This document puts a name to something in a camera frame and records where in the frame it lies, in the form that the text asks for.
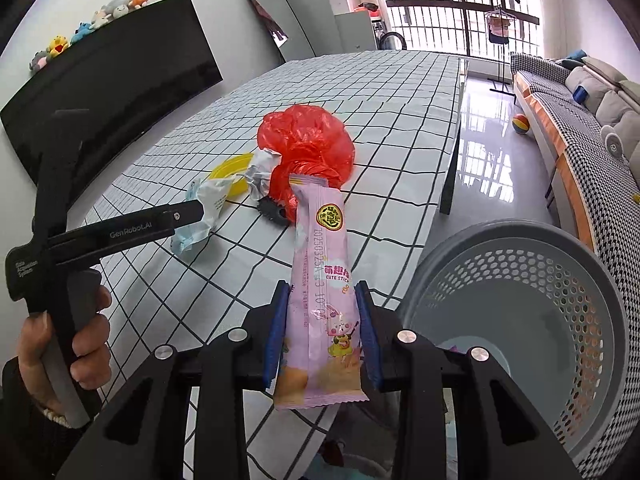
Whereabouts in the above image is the red plastic bag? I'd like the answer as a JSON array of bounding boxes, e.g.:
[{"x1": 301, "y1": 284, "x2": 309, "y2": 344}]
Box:
[{"x1": 257, "y1": 105, "x2": 357, "y2": 211}]

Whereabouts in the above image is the silver foil wrapper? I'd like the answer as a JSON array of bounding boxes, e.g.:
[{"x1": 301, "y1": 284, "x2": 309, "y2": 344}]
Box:
[{"x1": 242, "y1": 150, "x2": 276, "y2": 196}]

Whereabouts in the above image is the row of plush toys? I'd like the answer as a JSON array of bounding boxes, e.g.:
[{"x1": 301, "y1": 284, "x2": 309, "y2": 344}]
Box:
[{"x1": 29, "y1": 0, "x2": 153, "y2": 72}]

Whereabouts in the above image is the yellow plastic lid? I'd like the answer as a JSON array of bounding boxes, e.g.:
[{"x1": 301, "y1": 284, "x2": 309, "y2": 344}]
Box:
[{"x1": 209, "y1": 155, "x2": 253, "y2": 198}]

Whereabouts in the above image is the person's left hand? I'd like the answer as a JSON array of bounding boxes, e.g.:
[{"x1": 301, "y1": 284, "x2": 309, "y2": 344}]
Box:
[{"x1": 16, "y1": 285, "x2": 112, "y2": 418}]

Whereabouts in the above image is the window grille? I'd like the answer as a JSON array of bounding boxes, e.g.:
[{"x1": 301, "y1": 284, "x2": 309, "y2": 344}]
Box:
[{"x1": 382, "y1": 0, "x2": 541, "y2": 58}]

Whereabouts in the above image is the person's left forearm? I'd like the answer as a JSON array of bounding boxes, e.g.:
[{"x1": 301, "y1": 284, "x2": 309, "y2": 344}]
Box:
[{"x1": 0, "y1": 357, "x2": 76, "y2": 480}]

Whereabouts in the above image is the black stand with hanging clothes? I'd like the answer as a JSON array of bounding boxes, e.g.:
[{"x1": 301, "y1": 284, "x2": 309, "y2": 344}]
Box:
[{"x1": 484, "y1": 6, "x2": 518, "y2": 96}]

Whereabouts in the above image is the standing mirror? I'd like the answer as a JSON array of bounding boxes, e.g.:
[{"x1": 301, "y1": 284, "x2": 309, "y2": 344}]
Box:
[{"x1": 246, "y1": 0, "x2": 317, "y2": 66}]

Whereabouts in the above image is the dark table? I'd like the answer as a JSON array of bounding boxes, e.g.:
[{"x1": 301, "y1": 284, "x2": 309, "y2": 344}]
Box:
[{"x1": 439, "y1": 57, "x2": 473, "y2": 217}]

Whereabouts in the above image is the black television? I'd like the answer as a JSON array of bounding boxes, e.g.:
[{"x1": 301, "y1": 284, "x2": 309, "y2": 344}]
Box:
[{"x1": 0, "y1": 0, "x2": 223, "y2": 211}]

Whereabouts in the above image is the black toothed clip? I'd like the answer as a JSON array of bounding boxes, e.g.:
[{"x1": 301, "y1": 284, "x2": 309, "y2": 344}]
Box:
[{"x1": 257, "y1": 196, "x2": 289, "y2": 227}]

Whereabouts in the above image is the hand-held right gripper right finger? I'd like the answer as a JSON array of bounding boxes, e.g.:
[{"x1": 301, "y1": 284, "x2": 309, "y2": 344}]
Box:
[{"x1": 354, "y1": 281, "x2": 583, "y2": 480}]

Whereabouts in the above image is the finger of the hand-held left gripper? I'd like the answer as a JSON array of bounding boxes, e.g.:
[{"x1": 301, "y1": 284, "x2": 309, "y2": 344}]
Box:
[{"x1": 167, "y1": 200, "x2": 207, "y2": 233}]

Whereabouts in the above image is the grey perforated plastic basket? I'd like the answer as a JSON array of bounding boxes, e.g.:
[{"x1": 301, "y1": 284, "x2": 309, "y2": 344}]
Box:
[{"x1": 400, "y1": 221, "x2": 628, "y2": 466}]

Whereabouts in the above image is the pink snack packet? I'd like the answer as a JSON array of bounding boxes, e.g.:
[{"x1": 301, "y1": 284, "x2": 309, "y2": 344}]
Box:
[{"x1": 272, "y1": 172, "x2": 370, "y2": 411}]

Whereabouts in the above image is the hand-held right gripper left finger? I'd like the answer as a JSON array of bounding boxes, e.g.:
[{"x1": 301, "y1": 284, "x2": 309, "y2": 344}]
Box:
[{"x1": 55, "y1": 282, "x2": 293, "y2": 480}]

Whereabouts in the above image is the white cabinet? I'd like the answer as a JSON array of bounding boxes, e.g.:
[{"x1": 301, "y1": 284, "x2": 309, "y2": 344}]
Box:
[{"x1": 335, "y1": 10, "x2": 377, "y2": 53}]

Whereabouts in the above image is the white round device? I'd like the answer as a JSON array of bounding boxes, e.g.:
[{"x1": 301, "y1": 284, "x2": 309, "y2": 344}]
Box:
[{"x1": 600, "y1": 127, "x2": 628, "y2": 161}]

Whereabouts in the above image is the white checked tablecloth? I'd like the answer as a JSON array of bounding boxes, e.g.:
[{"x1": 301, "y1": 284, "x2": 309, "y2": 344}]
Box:
[{"x1": 82, "y1": 50, "x2": 463, "y2": 480}]

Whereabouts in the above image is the houndstooth sofa cover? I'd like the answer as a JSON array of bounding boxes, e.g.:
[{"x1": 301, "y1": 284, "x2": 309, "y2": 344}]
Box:
[{"x1": 510, "y1": 52, "x2": 640, "y2": 281}]

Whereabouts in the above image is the white blue wipe packet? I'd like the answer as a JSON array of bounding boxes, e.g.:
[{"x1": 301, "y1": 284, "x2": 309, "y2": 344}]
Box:
[{"x1": 170, "y1": 177, "x2": 236, "y2": 257}]

